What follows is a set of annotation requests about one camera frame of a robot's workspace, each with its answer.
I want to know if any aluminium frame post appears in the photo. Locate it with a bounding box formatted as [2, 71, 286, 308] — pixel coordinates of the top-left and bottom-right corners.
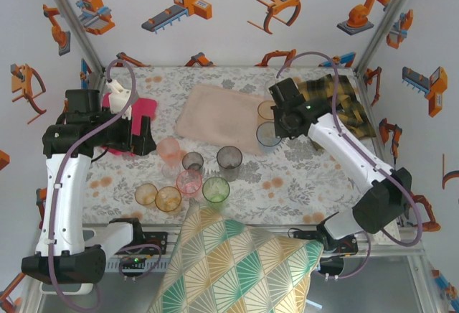
[354, 0, 427, 73]
[35, 0, 107, 73]

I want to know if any small amber plastic glass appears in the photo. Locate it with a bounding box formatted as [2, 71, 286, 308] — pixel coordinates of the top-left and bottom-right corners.
[134, 182, 158, 206]

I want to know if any deep amber plastic glass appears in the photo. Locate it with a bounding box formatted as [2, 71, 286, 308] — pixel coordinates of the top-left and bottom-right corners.
[154, 186, 183, 216]

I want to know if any small clear plastic glass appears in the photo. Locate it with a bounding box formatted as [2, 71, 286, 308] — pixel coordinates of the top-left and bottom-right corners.
[161, 161, 181, 180]

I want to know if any patterned teal yellow pillow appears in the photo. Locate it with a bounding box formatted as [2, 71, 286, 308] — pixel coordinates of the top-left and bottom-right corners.
[148, 197, 323, 313]

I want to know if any pink cloth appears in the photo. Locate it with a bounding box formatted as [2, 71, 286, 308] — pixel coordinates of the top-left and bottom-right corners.
[101, 93, 158, 157]

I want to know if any yellow black plaid shirt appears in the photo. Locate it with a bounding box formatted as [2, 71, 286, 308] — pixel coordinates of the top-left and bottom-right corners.
[293, 74, 377, 140]

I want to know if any black cable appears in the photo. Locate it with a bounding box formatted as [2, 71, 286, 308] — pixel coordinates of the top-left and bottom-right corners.
[288, 225, 322, 240]

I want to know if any tall grey plastic glass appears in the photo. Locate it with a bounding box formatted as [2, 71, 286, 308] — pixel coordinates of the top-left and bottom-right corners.
[216, 145, 244, 182]

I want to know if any pale amber plastic glass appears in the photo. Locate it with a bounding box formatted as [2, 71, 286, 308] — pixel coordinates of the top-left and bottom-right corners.
[257, 100, 279, 123]

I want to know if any peach plastic glass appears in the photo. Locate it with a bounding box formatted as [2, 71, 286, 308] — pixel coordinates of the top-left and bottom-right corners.
[156, 136, 181, 167]

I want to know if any grey slotted cable duct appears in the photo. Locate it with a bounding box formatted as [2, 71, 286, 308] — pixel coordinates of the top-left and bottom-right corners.
[105, 258, 169, 274]

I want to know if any beige plastic tray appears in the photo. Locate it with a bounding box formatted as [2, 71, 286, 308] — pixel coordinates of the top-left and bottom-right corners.
[174, 83, 273, 156]

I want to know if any circuit board with green light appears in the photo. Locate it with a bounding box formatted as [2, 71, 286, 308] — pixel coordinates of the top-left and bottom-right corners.
[119, 255, 148, 274]

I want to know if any small grey plastic glass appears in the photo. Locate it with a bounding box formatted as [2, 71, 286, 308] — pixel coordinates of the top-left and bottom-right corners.
[181, 151, 205, 174]

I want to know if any tall clear plastic glass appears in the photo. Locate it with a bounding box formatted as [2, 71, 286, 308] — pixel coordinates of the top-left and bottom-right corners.
[264, 78, 279, 101]

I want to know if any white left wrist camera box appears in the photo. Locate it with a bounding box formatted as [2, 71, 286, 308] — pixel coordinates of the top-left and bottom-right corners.
[105, 78, 136, 120]

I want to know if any green plastic glass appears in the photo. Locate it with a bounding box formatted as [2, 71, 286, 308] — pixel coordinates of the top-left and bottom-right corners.
[202, 177, 231, 212]

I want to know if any pink plastic glass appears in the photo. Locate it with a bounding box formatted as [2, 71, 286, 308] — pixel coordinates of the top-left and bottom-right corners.
[176, 169, 203, 195]

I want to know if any blue plastic glass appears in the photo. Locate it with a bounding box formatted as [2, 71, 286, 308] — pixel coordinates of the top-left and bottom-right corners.
[255, 121, 283, 155]

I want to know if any black mounting plate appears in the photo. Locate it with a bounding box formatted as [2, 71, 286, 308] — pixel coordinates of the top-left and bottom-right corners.
[107, 231, 169, 256]

